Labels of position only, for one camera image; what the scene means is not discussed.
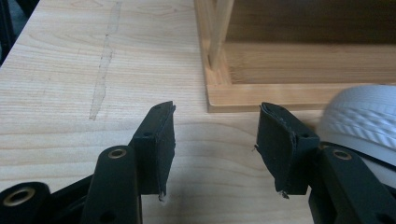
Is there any wooden shelf rack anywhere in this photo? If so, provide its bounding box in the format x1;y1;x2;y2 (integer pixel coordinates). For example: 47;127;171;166
193;0;396;114

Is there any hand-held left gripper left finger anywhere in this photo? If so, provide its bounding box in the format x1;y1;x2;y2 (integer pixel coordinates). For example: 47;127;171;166
79;100;177;224

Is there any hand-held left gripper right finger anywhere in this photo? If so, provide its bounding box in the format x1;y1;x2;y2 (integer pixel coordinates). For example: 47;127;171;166
254;102;396;224

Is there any white ribbed shoe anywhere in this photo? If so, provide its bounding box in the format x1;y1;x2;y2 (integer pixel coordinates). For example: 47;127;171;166
316;84;396;189

